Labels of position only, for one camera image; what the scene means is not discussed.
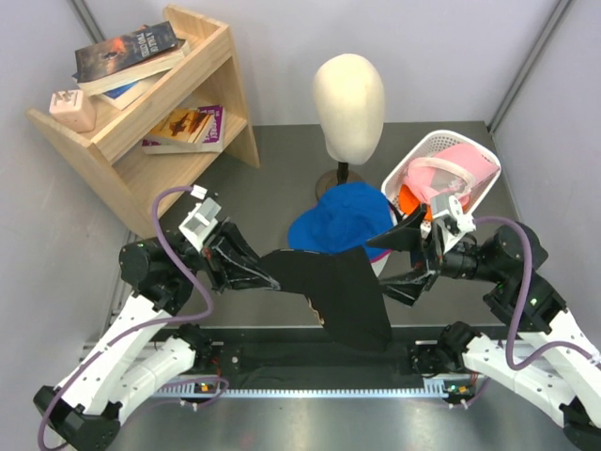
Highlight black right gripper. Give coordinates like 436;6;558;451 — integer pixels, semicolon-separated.
363;203;503;304

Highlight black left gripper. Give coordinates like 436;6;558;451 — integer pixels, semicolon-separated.
162;215;285;293

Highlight black cap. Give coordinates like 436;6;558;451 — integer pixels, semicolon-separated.
259;246;393;352

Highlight blue cap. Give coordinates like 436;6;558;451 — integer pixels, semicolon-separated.
287;182;393;259

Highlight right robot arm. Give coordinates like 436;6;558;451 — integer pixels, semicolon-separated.
368;197;600;450

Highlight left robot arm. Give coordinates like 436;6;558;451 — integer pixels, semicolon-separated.
34;213;285;450

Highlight orange cap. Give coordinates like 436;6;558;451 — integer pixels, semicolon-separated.
398;184;432;222

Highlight light pink cap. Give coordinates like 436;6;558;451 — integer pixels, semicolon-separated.
403;144;501;206

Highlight white perforated basket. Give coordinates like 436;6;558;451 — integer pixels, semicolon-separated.
381;130;501;213

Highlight orange purple book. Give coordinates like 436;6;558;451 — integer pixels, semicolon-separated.
140;105;226;155

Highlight wooden shelf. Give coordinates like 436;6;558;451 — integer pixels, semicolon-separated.
25;5;260;238

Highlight beige mannequin head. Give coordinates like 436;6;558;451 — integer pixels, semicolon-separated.
313;54;385;165

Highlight blue cover book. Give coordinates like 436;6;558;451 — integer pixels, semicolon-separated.
99;73;162;110

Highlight pink power adapter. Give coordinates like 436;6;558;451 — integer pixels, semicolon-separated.
49;89;97;133

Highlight dark cover paperback book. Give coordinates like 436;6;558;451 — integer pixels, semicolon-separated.
72;22;191;96

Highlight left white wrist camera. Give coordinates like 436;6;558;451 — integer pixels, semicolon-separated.
178;185;222;251

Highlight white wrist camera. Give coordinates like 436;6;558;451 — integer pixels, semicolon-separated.
420;194;476;254
178;185;222;251

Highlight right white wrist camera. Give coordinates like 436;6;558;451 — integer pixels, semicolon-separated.
420;194;476;254

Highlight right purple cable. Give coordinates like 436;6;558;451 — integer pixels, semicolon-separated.
471;215;601;372

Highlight purple cable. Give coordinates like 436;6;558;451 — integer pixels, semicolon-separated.
471;215;601;372
36;185;215;450

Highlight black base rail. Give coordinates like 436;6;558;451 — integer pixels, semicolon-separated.
188;326;455;389

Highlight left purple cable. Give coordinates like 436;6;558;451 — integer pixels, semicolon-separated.
36;185;215;450

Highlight white slotted cable duct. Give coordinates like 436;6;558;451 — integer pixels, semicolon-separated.
154;375;485;400

